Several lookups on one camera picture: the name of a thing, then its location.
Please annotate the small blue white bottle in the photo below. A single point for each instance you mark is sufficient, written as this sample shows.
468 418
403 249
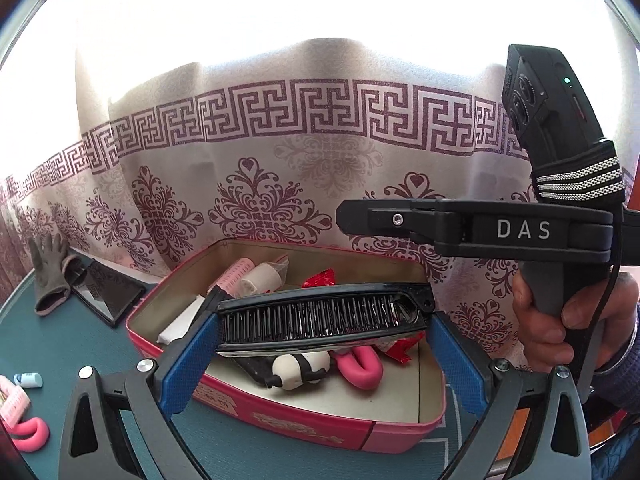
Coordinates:
30 380

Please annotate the pink bendy hair curler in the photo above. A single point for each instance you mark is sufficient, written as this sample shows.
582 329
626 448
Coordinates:
360 372
37 430

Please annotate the red packet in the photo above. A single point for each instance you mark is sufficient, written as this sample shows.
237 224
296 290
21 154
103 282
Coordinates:
320 280

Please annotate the person's right forearm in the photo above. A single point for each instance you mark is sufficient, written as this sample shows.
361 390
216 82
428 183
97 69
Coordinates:
625 390

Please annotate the black folding comb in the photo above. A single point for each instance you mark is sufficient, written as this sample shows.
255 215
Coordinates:
310 317

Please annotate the patterned cream curtain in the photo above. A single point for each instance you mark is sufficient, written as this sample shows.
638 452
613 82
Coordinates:
300 170

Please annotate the panda toy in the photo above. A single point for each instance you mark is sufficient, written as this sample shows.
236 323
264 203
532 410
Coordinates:
295 370

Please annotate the person's right hand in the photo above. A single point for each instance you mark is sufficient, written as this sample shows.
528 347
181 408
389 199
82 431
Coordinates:
542 340

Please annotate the pink hair roller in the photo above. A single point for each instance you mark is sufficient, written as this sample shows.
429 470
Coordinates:
12 402
232 275

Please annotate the white roll in plastic bag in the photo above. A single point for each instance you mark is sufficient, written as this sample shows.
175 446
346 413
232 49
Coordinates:
257 277

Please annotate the red white striped wrapper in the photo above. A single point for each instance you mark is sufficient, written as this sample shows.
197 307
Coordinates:
400 350

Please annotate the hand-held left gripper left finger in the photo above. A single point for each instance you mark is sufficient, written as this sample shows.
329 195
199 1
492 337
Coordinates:
185 360

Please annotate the blue patterned clothing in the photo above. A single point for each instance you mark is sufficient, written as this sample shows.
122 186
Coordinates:
617 455

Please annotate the pink tin box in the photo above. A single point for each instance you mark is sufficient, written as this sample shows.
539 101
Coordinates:
310 430

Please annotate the black tablet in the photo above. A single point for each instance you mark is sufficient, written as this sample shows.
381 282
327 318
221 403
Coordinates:
107 292

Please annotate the white sachet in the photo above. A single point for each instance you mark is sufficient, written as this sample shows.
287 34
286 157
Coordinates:
180 325

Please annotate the grey glove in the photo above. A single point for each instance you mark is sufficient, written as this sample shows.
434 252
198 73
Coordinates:
47 280
72 270

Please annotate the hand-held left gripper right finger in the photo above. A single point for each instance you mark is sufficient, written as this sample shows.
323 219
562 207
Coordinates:
457 365

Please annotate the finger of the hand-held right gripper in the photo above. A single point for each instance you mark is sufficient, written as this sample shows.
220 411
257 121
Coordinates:
380 217

